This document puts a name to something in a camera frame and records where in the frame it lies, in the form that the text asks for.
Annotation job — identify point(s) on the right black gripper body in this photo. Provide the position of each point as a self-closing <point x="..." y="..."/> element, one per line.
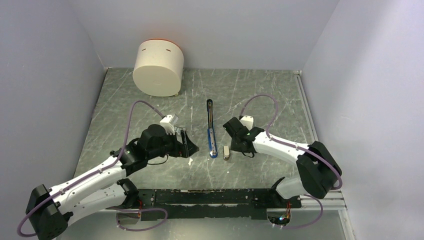
<point x="234" y="145"/>

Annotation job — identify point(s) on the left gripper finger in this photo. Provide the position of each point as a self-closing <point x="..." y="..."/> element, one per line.
<point x="182" y="146"/>
<point x="188" y="147"/>

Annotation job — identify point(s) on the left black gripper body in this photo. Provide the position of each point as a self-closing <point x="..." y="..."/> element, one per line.
<point x="169" y="145"/>

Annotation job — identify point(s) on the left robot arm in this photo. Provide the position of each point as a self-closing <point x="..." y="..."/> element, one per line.
<point x="51" y="210"/>

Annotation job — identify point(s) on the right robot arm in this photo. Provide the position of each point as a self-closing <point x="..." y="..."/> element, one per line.
<point x="317" y="171"/>

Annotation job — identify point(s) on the beige small stapler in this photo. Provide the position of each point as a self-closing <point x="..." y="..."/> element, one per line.
<point x="226" y="152"/>

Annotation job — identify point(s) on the white cylindrical container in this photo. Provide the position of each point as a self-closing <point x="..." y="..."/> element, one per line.
<point x="158" y="68"/>

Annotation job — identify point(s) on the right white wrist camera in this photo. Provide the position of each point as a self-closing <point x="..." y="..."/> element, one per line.
<point x="247" y="121"/>

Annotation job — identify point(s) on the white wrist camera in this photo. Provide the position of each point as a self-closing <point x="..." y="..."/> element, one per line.
<point x="247" y="121"/>
<point x="168" y="123"/>

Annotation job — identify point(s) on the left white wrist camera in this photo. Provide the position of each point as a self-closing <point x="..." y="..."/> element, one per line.
<point x="168" y="123"/>

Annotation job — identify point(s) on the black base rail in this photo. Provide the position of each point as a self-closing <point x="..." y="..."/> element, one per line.
<point x="254" y="203"/>

